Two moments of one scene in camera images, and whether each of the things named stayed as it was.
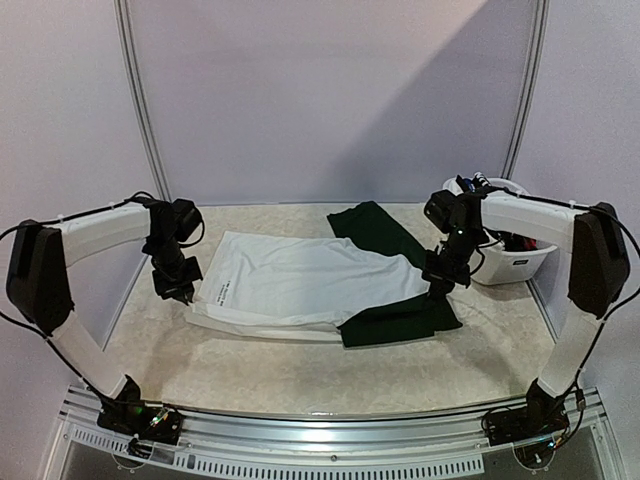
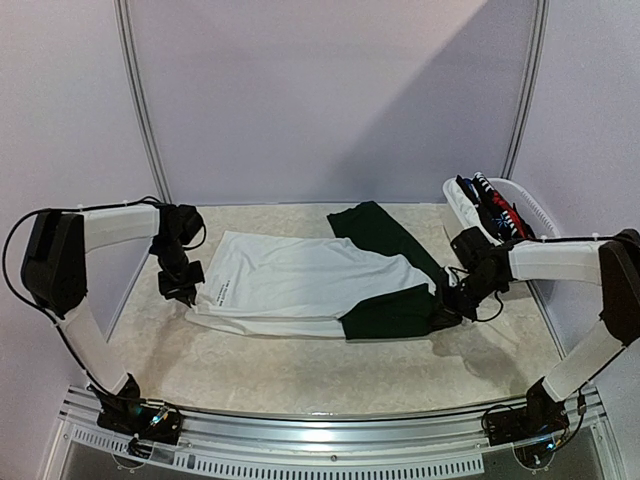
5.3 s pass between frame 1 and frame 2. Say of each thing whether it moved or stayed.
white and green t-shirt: stayed
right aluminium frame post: stayed
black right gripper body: moved
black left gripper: stayed
